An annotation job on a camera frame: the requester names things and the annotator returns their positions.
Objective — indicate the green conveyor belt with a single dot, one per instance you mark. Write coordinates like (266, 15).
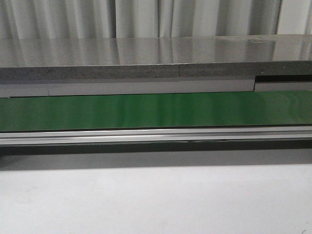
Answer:
(19, 114)

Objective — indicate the white pleated curtain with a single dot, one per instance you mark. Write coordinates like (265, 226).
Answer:
(56, 19)

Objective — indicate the grey stone counter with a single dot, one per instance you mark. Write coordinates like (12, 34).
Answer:
(75, 67)

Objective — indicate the aluminium conveyor side rail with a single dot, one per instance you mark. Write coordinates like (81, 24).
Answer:
(155, 135)

